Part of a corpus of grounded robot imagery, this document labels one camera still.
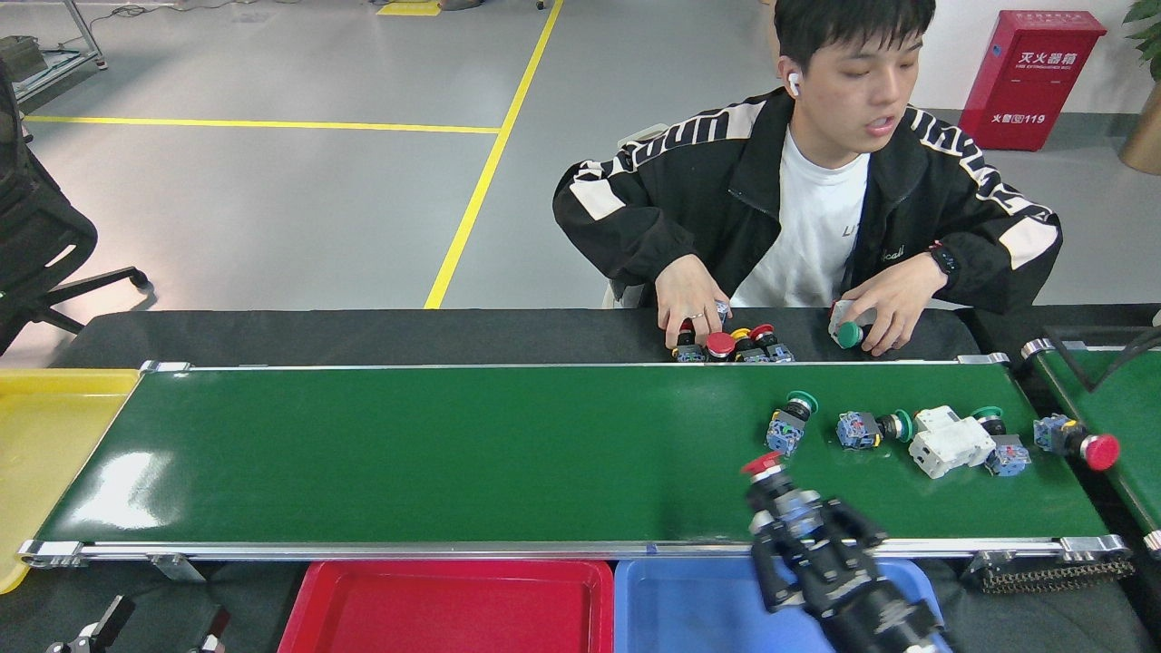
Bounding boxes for person's right hand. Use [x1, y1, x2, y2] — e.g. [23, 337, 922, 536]
[655, 254, 732, 350]

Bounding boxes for black cable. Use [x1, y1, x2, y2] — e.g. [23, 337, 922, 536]
[1043, 325, 1161, 393]

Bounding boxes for red plastic tray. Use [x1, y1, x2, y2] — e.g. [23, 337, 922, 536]
[277, 560, 616, 653]

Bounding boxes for yellow plastic tray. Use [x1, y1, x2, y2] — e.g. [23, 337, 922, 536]
[0, 368, 141, 595]

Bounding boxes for person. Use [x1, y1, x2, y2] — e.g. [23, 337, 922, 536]
[551, 0, 1064, 314]

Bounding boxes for potted plant gold pot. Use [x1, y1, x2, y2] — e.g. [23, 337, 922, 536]
[1117, 0, 1161, 176]

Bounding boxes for blue plastic tray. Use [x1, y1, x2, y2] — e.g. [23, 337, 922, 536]
[614, 555, 953, 653]

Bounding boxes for yellow push button switch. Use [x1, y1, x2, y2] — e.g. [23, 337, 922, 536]
[730, 327, 772, 364]

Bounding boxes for metal rack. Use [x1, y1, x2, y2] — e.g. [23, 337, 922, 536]
[0, 0, 108, 105]

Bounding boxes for red fire extinguisher box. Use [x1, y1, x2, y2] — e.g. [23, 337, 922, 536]
[959, 10, 1107, 152]

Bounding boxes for black office chair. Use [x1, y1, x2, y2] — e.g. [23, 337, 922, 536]
[0, 59, 153, 355]

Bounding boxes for black drive chain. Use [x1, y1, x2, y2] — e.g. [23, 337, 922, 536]
[966, 549, 1137, 595]

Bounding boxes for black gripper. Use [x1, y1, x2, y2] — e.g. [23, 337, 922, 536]
[749, 496, 944, 653]

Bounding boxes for person's left hand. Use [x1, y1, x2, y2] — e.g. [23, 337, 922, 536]
[833, 254, 949, 356]

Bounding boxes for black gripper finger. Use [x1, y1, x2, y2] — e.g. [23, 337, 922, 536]
[47, 596, 137, 653]
[189, 606, 229, 653]

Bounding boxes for green conveyor belt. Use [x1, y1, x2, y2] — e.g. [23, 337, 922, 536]
[18, 352, 1135, 583]
[1022, 337, 1161, 559]

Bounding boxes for grey chair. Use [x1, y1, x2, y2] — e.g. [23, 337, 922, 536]
[603, 122, 672, 309]

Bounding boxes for white circuit breaker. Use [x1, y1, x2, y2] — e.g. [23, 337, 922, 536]
[909, 405, 997, 480]

